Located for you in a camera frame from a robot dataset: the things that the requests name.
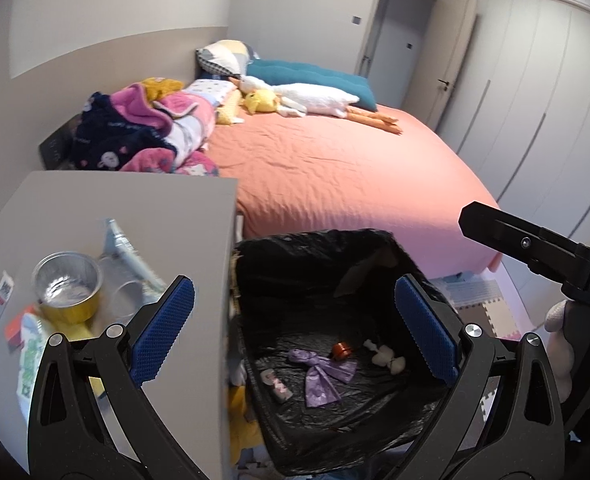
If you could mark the purple wrapper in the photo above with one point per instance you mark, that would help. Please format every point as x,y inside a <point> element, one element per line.
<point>320,380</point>

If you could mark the foam puzzle mat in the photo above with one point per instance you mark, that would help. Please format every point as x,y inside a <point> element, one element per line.
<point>480,305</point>

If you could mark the green and white packet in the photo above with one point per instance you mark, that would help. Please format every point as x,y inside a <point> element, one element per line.
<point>32,360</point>

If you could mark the yellow plastic bag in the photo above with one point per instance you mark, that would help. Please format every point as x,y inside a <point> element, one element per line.
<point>242,425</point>

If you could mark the clear plastic cup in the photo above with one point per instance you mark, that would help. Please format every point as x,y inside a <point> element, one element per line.
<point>125,305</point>

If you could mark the bed with orange sheet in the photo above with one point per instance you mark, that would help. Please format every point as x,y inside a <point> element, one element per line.
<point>340,175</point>

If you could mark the pink wrapper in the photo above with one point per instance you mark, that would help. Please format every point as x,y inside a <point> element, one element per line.
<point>276,386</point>

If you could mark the clear plastic bottle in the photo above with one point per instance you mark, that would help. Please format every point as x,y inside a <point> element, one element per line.
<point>125,255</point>

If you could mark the white wardrobe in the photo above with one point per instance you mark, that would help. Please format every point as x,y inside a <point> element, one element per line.
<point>540,100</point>

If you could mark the white goose plush toy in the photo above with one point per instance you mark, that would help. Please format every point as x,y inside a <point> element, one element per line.
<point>310,95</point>

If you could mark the yellow packet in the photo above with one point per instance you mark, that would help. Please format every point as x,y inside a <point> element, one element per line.
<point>77,332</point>

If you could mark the pink and navy blanket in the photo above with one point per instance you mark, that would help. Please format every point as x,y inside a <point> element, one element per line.
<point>125,145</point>

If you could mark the white polka dot pillow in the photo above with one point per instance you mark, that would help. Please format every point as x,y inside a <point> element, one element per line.
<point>210,91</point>

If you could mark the long teal pillow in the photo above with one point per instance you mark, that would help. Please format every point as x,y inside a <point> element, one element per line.
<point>315,74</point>

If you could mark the yellow cloth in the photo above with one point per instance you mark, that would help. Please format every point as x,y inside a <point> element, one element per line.
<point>157,87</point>

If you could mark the orange bottle cap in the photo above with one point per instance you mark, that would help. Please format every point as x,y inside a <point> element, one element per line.
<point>340,351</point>

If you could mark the small orange box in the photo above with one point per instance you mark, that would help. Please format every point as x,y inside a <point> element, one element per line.
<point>14,332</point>

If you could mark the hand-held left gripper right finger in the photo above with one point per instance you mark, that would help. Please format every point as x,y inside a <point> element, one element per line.
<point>425,330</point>

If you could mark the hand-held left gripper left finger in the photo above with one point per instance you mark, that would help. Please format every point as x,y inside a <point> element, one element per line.
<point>162,330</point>

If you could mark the person's right hand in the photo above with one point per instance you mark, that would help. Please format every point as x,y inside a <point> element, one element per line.
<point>561,360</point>

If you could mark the gold foil cup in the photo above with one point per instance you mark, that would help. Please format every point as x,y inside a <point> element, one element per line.
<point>70,305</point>

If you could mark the crumpled white tissue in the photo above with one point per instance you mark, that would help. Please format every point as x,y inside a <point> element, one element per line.
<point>382,356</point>

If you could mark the yellow duck plush toy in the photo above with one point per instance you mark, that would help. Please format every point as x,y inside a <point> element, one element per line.
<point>260,101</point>

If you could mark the dark nightstand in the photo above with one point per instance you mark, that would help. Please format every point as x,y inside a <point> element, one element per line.
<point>55,147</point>

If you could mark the yellow dotted pillow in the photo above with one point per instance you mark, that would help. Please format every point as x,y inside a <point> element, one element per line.
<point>227,110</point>

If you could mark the patchwork pillow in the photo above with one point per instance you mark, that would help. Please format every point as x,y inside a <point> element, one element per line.
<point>225,57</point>

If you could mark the bin with black bag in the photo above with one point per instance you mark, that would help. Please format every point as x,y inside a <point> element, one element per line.
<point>325,300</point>

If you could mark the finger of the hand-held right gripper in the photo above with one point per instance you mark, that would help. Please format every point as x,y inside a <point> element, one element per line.
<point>515,240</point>

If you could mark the beige open door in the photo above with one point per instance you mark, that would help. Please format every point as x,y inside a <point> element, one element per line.
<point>457,60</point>

